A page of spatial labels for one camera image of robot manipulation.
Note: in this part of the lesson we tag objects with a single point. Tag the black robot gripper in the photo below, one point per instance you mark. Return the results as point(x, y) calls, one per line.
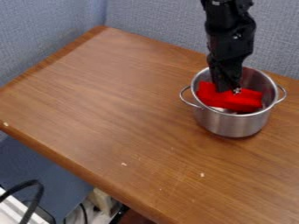
point(230, 41)

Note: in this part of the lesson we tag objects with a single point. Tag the red rectangular block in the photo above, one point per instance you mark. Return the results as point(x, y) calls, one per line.
point(246, 102)

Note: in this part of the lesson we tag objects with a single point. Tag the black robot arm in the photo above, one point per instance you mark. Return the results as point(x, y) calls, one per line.
point(226, 8)

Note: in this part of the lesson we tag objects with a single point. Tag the stainless steel pot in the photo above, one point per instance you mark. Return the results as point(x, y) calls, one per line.
point(226, 122)

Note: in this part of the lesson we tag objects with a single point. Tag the white items under table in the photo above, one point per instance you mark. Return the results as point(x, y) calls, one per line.
point(99, 209)

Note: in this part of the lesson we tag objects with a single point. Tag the black and white chair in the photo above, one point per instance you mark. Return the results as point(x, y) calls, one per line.
point(20, 204)

